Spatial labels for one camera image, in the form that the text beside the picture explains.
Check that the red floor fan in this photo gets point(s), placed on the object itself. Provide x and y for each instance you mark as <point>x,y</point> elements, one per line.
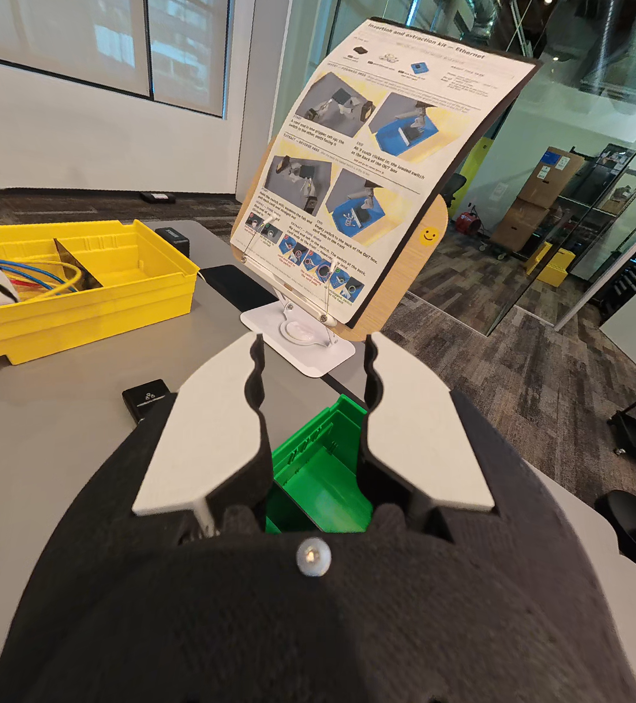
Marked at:
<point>467,222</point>

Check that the large paned window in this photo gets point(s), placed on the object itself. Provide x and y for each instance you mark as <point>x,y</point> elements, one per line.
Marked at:
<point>104,44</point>

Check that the white sign stand base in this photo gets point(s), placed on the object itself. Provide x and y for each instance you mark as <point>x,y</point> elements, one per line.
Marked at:
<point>301,343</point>

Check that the instruction sign board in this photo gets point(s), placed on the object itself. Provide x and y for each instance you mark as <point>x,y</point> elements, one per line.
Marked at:
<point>362,181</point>

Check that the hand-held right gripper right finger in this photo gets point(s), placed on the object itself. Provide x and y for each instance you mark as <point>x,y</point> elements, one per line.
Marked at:
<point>428,439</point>

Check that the tall cardboard box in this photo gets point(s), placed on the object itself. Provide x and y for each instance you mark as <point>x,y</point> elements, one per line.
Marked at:
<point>540,197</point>

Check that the green plastic bin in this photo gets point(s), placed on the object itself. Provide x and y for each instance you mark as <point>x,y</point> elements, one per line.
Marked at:
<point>318,483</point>

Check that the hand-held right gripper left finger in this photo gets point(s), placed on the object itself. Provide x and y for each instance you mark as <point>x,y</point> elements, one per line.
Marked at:
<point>202,434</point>

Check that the black ethernet splitter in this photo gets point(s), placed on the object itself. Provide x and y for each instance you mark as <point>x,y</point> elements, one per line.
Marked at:
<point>145,400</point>

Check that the black office chair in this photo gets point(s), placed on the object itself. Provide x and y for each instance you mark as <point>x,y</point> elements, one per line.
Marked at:
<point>452,189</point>

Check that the black table mat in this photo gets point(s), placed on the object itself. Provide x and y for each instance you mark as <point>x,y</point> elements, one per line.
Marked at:
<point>241,288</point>

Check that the black floor power strip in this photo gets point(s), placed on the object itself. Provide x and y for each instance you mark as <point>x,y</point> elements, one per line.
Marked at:
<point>157,197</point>

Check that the yellow plastic bin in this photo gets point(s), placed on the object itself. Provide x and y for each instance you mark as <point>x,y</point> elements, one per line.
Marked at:
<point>104,291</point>

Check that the small black box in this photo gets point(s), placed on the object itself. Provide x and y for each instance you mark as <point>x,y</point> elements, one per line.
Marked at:
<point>172,241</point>

